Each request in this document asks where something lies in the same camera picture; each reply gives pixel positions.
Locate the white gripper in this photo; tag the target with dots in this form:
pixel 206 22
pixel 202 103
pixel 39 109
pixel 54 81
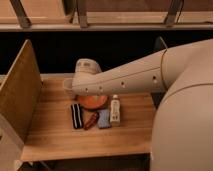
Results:
pixel 85 66

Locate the orange ceramic bowl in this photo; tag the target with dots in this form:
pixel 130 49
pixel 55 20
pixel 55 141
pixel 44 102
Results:
pixel 92 102

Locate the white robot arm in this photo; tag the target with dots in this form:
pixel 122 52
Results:
pixel 182 135

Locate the translucent plastic cup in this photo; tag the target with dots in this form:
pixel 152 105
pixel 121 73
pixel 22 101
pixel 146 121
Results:
pixel 67 86

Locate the black white striped cloth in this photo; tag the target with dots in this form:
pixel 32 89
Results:
pixel 77 116

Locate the red brown small object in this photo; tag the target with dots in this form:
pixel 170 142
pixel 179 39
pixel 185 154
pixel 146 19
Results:
pixel 92 121

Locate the white plastic bottle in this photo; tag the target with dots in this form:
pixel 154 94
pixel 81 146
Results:
pixel 115 111

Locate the blue sponge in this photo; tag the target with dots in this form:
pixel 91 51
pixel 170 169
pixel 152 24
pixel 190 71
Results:
pixel 103 121

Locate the wooden side panel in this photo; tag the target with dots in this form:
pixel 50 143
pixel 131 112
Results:
pixel 19 93

